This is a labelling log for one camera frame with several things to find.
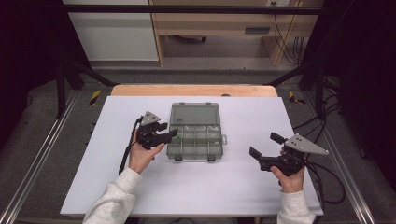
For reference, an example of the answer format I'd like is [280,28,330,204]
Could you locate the yellow clamp right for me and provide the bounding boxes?
[288,90,306,105]

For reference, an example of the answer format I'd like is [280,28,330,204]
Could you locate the person's left hand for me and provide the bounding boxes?
[127,133,166,175]

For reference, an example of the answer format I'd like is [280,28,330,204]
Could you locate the hand-held gripper black cable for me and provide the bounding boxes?
[304,161,347,224]
[118,117,144,175]

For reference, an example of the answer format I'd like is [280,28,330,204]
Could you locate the person's right hand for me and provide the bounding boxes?
[269,165,306,194]

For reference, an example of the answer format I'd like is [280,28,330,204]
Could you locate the clear grey compartment box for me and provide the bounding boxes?
[165,102,229,162]

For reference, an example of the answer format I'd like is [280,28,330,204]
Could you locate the black horizontal frame bar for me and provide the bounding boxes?
[61,4,325,16]

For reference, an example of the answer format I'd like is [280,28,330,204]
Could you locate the hanging black cables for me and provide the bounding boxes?
[271,1,305,66]

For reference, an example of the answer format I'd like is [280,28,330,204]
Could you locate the black floor cables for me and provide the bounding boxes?
[291,77,343,145]

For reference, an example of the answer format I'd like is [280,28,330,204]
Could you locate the right hand-held gripper black cable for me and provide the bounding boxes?
[304,161,347,224]

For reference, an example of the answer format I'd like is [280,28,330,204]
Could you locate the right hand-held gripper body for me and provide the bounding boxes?
[259,133,330,177]

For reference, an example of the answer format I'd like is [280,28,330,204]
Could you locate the yellow clamp left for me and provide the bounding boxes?
[89,89,103,107]

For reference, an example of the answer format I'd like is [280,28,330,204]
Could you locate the black metal stand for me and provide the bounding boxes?
[263,60,327,119]
[55,59,120,119]

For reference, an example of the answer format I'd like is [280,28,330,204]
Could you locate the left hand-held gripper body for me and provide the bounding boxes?
[136,110,172,151]

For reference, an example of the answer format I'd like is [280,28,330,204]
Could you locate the left hand-held gripper black cable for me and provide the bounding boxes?
[118,117,144,175]

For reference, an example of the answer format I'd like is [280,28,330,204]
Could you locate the aluminium rail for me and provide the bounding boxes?
[0,89,79,224]
[302,92,377,224]

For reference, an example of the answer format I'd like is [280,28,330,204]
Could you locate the white cabinet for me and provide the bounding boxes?
[62,0,160,63]

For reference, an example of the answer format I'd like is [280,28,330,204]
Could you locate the yellow clamp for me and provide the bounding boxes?
[89,89,103,107]
[288,90,306,105]

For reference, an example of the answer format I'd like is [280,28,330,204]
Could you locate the wooden table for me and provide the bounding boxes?
[110,83,279,98]

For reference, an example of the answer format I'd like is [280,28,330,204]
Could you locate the wooden desk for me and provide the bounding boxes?
[148,0,325,67]

